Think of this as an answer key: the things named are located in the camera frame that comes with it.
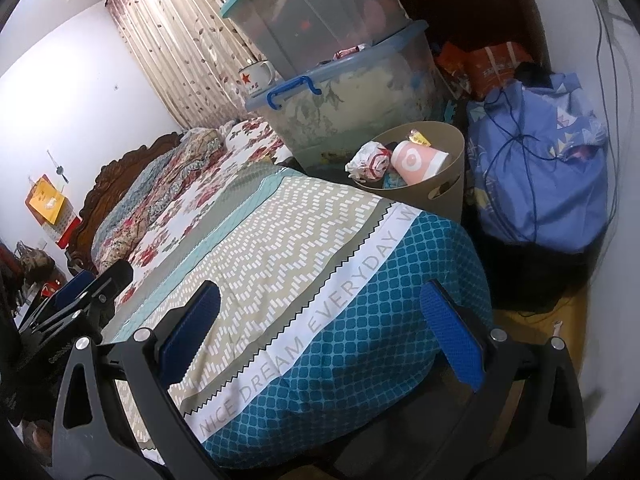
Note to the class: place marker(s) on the pink paper cup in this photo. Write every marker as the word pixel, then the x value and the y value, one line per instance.
pixel 417 160

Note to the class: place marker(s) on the teal beige patterned blanket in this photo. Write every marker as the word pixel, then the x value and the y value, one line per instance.
pixel 320 280

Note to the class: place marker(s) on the beige waste bin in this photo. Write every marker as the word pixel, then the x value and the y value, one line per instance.
pixel 440 195

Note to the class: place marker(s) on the white enamel mug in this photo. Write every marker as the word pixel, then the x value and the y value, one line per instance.
pixel 255 77

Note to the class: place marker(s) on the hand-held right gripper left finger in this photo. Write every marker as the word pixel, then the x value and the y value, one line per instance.
pixel 192 335

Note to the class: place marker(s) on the wall hook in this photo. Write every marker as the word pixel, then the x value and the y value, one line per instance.
pixel 57 165

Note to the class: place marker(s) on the leaf patterned curtain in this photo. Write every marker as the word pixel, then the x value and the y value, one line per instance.
pixel 175 45

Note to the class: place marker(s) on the dark wooden cabinet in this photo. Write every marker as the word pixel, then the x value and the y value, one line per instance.
pixel 460 0

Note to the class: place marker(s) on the brown handbag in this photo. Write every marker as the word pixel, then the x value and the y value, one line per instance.
pixel 35 262

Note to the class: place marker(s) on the large orange bag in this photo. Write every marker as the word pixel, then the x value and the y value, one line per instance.
pixel 500 67

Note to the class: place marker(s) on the clear storage box blue lid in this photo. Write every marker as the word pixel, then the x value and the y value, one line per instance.
pixel 350 105

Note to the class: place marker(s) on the white red plastic bag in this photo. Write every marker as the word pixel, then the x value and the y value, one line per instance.
pixel 370 162

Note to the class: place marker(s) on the red white wall calendar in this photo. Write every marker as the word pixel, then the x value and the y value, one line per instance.
pixel 62 225

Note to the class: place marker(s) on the blue cloth bundle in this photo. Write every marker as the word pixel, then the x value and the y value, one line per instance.
pixel 540 185

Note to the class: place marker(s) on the yellow wall hanging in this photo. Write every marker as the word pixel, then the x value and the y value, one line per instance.
pixel 45 197

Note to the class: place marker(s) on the red white wrapper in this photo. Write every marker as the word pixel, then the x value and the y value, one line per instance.
pixel 352 52

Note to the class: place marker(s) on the clear storage box teal lid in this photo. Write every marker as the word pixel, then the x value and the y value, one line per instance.
pixel 320 15

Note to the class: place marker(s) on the yellow snack wrapper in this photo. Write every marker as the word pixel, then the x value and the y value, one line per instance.
pixel 419 137

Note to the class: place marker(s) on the carved wooden headboard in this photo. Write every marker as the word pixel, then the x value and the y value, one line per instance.
pixel 115 170

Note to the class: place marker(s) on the small orange bag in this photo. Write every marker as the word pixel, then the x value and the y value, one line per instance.
pixel 450 60

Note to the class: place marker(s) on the folded floral quilt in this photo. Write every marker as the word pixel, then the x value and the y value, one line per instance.
pixel 140 200

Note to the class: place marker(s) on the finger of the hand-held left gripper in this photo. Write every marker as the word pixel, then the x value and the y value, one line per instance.
pixel 75 287
pixel 55 322

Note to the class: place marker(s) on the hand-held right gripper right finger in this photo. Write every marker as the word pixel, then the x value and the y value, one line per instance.
pixel 452 335

